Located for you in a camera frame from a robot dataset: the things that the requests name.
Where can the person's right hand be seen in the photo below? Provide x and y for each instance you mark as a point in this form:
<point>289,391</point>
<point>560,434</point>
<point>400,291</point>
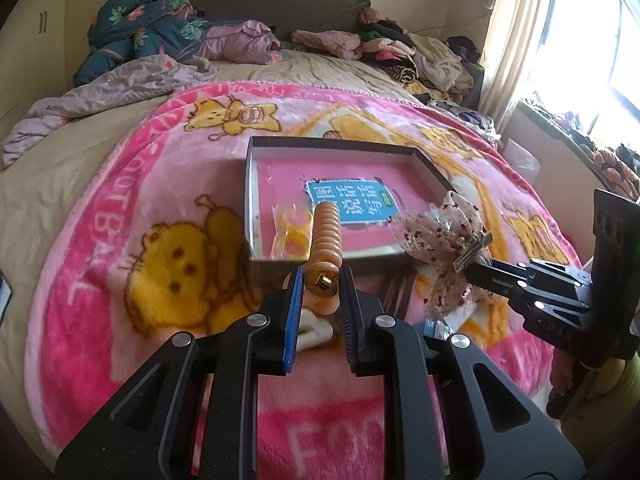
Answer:
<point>562,375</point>

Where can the pink folded garment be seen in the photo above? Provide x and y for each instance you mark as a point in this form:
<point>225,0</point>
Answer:
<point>325,42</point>

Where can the bed with beige sheet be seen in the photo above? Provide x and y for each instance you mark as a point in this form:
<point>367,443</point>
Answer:
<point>300,67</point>

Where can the white hair claw clip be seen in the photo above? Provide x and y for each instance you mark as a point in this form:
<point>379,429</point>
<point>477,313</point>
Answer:
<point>315,330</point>

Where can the cream curtain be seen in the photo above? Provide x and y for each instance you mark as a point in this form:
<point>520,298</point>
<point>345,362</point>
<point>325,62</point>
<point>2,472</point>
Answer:
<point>515,35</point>

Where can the lilac crumpled duvet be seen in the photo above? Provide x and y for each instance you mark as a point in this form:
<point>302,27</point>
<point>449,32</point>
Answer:
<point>125,80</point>

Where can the white plastic bag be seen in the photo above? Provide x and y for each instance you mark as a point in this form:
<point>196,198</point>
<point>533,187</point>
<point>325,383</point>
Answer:
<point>522,157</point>

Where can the pile of mixed clothes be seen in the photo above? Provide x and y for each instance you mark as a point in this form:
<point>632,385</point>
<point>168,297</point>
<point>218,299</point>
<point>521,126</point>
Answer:
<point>430,60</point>

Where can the shallow pink-lined box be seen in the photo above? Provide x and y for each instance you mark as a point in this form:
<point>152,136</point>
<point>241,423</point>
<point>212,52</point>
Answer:
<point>350,170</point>

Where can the speckled sheer hair bow clip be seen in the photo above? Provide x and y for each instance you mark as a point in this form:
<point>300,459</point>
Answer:
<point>440,240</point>

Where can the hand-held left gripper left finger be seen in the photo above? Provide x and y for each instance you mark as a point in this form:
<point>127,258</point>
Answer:
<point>292,320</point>

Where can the cream wardrobe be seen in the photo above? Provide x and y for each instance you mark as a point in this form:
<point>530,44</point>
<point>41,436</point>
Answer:
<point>35,35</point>

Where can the pink cartoon printed blanket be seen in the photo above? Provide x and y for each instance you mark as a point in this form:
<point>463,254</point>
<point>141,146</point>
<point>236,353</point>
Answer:
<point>150,185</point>

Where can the window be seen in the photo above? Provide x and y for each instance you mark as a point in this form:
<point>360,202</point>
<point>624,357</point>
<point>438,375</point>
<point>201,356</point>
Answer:
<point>585,35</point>

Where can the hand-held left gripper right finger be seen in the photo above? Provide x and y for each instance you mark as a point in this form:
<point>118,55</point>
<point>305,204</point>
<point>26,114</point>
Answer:
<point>350,330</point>

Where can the grey padded headboard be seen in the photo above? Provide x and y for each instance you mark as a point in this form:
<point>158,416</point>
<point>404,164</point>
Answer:
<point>280,5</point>

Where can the person's right forearm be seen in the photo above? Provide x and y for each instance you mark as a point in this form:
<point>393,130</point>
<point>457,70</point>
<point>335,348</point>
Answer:
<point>620,390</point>

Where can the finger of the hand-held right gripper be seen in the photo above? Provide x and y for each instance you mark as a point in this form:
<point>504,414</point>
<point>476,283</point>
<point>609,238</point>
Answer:
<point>555,274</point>
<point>500,282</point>

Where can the lilac pink garment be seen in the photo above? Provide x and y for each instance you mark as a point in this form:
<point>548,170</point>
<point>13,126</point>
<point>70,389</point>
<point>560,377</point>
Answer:
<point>240,42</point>

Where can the pile of dark clutter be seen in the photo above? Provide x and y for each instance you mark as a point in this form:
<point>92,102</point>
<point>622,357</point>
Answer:
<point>590,130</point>

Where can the dark floral quilt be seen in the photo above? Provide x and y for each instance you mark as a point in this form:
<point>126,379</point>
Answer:
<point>150,25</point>

